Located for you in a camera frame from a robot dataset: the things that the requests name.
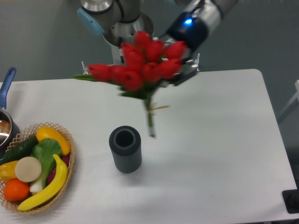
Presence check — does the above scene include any green bok choy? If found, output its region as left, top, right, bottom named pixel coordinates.
left=30, top=138, right=62, bottom=194

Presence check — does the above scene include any red tulip bouquet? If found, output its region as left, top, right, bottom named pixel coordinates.
left=73, top=31, right=187, bottom=137

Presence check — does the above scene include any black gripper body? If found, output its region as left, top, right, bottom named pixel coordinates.
left=158, top=48, right=199, bottom=86

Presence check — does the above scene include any yellow banana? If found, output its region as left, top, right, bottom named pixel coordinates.
left=17, top=154, right=68, bottom=211

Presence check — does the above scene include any black device at table edge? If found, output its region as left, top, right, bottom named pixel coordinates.
left=282, top=189, right=299, bottom=214

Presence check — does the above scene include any dark green cucumber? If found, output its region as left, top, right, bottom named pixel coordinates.
left=0, top=135, right=38, bottom=165

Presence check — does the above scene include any white furniture part at right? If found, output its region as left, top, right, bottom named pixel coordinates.
left=278, top=80, right=299, bottom=119

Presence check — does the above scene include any orange fruit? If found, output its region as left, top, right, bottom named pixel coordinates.
left=3, top=179, right=29, bottom=202

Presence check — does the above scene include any beige round disc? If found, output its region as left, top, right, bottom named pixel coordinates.
left=14, top=156, right=42, bottom=182

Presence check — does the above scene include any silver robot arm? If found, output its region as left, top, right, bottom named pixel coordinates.
left=77, top=0, right=237, bottom=87

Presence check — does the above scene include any yellow bell pepper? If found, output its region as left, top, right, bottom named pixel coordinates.
left=0, top=161, right=18, bottom=182

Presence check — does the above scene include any dark grey ribbed vase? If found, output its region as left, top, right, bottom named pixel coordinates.
left=109, top=126, right=142, bottom=173

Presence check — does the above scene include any dark red vegetable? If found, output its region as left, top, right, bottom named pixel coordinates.
left=47, top=155, right=70, bottom=185

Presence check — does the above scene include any blue handled saucepan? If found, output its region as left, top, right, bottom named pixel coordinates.
left=0, top=67, right=20, bottom=158

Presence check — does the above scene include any woven wicker basket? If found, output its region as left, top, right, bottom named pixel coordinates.
left=0, top=122, right=75, bottom=215

